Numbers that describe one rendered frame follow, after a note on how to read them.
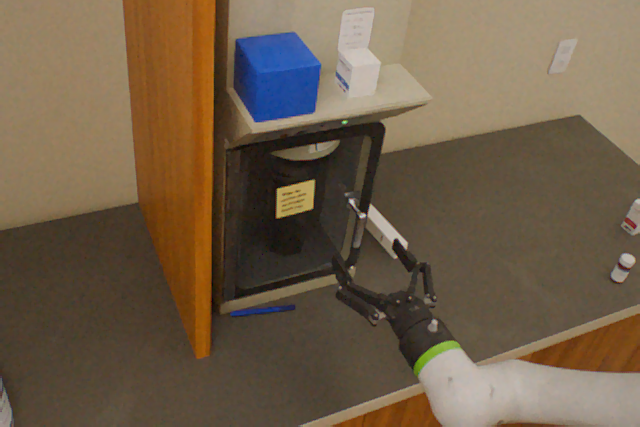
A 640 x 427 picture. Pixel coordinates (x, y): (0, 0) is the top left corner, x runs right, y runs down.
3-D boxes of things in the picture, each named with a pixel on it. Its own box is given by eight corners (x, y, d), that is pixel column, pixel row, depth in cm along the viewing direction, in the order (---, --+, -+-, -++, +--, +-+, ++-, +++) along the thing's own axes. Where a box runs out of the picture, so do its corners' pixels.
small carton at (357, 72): (334, 82, 113) (338, 50, 109) (361, 78, 115) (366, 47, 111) (347, 99, 110) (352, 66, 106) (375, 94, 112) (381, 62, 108)
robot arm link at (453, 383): (476, 410, 103) (441, 453, 108) (529, 401, 110) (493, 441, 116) (428, 339, 112) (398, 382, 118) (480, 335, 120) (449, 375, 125)
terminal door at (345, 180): (224, 300, 142) (229, 147, 116) (355, 266, 154) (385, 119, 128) (225, 302, 142) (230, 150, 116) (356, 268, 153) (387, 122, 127)
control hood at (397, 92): (223, 137, 115) (225, 87, 108) (390, 108, 127) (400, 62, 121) (247, 180, 107) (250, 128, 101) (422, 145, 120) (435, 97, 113)
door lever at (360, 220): (351, 230, 144) (340, 233, 143) (358, 196, 138) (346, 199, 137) (363, 247, 140) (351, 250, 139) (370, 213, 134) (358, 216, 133)
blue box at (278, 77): (232, 88, 108) (234, 37, 102) (290, 80, 112) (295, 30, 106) (254, 124, 102) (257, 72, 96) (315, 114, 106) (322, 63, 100)
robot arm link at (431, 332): (407, 384, 120) (451, 369, 123) (421, 344, 112) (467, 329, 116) (391, 357, 124) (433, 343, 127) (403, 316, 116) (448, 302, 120)
